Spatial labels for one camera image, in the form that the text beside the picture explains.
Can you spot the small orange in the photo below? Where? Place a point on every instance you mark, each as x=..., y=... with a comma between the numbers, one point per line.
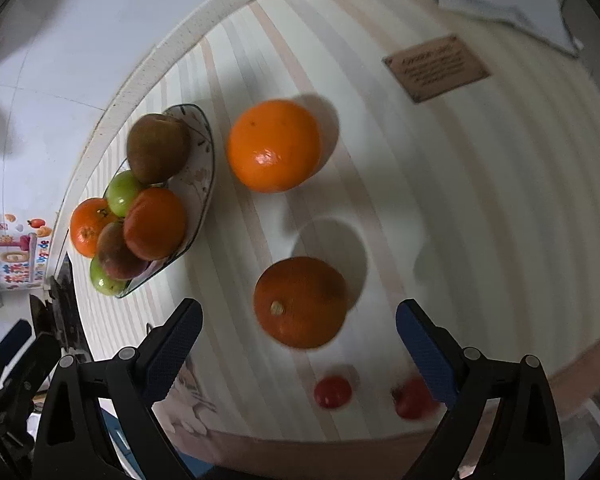
x=87, y=222

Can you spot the large orange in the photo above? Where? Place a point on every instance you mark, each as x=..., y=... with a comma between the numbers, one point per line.
x=274, y=146

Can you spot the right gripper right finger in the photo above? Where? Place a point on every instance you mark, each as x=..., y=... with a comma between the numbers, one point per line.
x=437, y=355

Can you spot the floral oval plate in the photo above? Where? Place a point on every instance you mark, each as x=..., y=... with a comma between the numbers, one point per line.
x=193, y=185

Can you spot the red green apple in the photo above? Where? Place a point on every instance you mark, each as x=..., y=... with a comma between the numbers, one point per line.
x=114, y=255

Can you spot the colourful wall sticker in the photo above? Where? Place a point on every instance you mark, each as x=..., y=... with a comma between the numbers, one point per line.
x=24, y=251

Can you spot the brown kiwi fruit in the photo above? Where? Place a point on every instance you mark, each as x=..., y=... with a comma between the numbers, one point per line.
x=157, y=148

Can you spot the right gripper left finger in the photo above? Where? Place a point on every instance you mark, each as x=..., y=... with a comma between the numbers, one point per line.
x=165, y=349

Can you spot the medium orange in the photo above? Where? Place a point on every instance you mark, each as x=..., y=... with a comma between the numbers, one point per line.
x=155, y=224

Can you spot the striped table mat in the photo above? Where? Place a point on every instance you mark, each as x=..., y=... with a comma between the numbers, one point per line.
x=462, y=170

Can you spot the black gas stove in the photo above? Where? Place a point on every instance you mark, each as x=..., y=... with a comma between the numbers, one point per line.
x=58, y=314

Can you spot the red cherry tomato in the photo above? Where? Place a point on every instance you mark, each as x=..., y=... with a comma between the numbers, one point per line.
x=413, y=400
x=332, y=392

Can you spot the dark reddish orange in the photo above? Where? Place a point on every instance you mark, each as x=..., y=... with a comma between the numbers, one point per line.
x=301, y=302

